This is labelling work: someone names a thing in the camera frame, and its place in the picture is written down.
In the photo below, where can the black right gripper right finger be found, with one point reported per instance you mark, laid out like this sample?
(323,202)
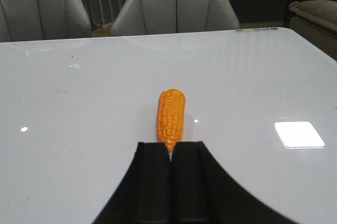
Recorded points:
(203,192)

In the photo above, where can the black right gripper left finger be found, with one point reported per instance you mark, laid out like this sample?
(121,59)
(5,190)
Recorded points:
(143,195)

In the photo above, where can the orange corn cob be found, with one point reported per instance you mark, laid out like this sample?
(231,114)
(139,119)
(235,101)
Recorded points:
(170,118)

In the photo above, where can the colour sample sticker strip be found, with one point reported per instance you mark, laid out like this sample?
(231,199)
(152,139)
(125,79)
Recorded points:
(256,29)

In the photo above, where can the grey chair on right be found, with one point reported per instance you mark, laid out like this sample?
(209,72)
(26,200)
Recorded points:
(148,17)

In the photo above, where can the grey chair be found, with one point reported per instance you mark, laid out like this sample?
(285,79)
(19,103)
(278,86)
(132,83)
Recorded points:
(148,17)
(25,20)

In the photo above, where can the brown cushioned sofa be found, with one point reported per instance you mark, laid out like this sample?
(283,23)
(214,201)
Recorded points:
(316,21)

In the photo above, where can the grey chair on left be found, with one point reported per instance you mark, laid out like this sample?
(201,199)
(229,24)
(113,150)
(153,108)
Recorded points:
(25,20)

